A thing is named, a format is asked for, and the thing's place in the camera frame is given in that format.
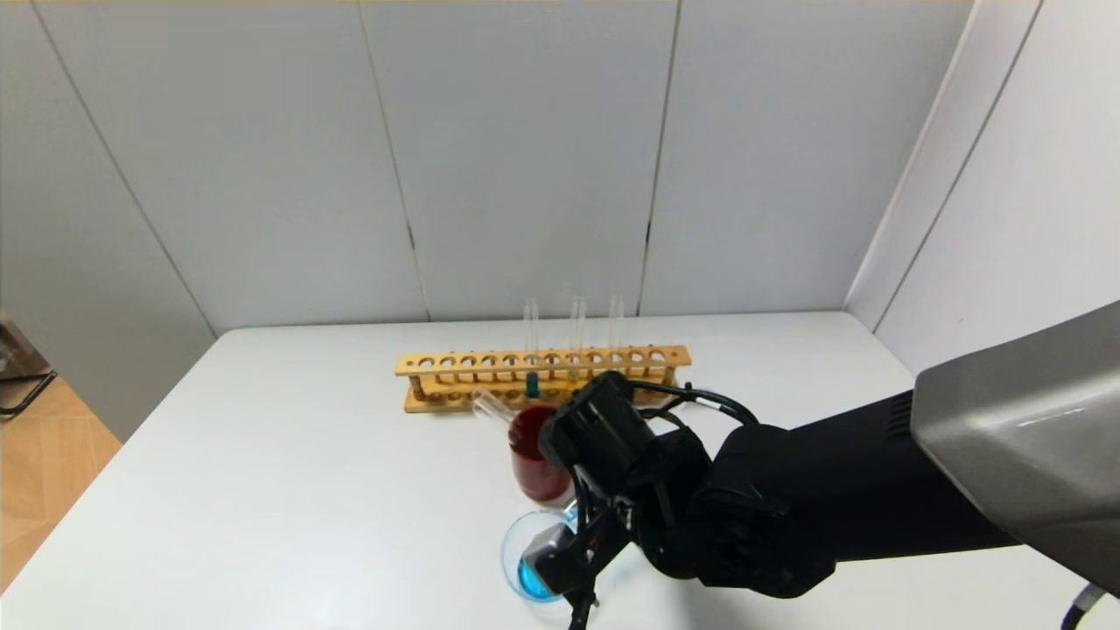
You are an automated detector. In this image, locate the dark furniture frame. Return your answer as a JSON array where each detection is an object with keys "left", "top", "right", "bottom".
[{"left": 0, "top": 317, "right": 58, "bottom": 417}]

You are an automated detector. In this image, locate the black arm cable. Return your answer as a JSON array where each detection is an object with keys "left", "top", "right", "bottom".
[{"left": 1061, "top": 582, "right": 1108, "bottom": 630}]

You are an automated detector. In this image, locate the empty clear test tube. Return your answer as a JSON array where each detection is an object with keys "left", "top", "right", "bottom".
[
  {"left": 472, "top": 389, "right": 515, "bottom": 431},
  {"left": 481, "top": 398, "right": 519, "bottom": 438}
]

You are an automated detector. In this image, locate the clear glass dish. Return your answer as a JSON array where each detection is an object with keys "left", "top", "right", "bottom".
[{"left": 500, "top": 510, "right": 583, "bottom": 605}]

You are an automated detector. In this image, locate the wooden test tube rack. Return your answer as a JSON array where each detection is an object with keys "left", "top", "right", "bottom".
[{"left": 395, "top": 344, "right": 691, "bottom": 414}]

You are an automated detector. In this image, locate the test tube with teal pigment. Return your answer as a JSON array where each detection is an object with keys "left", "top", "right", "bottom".
[{"left": 523, "top": 297, "right": 541, "bottom": 400}]

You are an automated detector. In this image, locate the test tube with yellow pigment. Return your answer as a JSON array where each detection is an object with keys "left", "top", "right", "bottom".
[{"left": 569, "top": 296, "right": 585, "bottom": 386}]

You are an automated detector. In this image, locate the test tube with red pigment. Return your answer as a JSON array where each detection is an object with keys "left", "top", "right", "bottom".
[{"left": 607, "top": 295, "right": 625, "bottom": 375}]

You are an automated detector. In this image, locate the red plastic cup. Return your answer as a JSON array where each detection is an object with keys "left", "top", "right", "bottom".
[{"left": 509, "top": 405, "right": 574, "bottom": 504}]

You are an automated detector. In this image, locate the black camera cable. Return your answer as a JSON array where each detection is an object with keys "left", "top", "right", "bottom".
[{"left": 567, "top": 378, "right": 762, "bottom": 630}]

